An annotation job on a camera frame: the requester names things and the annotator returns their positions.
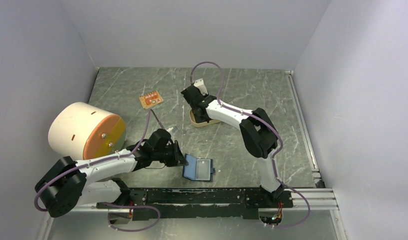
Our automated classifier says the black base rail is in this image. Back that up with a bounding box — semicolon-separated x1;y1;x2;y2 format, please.
97;178;293;221

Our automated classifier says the blue leather card holder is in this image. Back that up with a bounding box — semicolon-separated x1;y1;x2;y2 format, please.
182;154;215;182

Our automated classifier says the large white cylinder roll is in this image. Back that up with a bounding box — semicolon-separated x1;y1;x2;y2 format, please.
48;102;126;160

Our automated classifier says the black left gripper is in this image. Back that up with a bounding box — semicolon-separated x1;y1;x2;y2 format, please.
153;140;188;167

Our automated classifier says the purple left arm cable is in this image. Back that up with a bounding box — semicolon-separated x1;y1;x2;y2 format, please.
34;109;166;212

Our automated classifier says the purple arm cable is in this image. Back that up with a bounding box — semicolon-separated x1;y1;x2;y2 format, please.
190;61;311;230
34;109;166;212

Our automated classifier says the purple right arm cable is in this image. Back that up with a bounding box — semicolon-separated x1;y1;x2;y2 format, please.
190;61;311;230

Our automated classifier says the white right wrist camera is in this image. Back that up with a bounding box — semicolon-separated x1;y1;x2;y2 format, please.
193;78;208;96

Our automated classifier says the aluminium frame rail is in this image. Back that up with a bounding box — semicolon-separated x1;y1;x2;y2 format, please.
38;187;347;240

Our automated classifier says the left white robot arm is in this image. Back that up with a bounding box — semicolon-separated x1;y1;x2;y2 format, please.
34;128;188;218

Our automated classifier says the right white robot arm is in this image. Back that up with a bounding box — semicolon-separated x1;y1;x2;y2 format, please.
181;85;284;207

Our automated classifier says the beige oval card tray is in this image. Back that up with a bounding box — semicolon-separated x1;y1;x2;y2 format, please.
189;110;220;128

